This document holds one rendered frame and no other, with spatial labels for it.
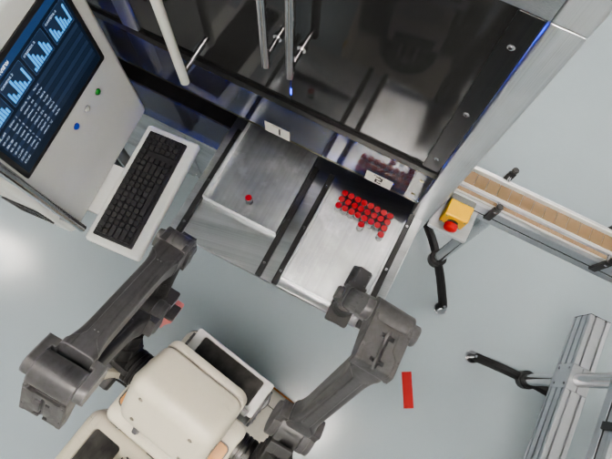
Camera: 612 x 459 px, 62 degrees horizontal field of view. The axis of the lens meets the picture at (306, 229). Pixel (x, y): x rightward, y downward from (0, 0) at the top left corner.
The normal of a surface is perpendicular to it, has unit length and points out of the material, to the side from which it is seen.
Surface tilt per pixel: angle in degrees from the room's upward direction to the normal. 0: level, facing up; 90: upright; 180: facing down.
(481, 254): 0
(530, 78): 90
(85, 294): 0
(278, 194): 0
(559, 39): 90
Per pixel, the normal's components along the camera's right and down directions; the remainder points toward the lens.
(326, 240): 0.03, -0.28
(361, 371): -0.33, 0.60
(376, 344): 0.25, -0.33
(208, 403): 0.43, -0.72
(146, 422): -0.42, 0.38
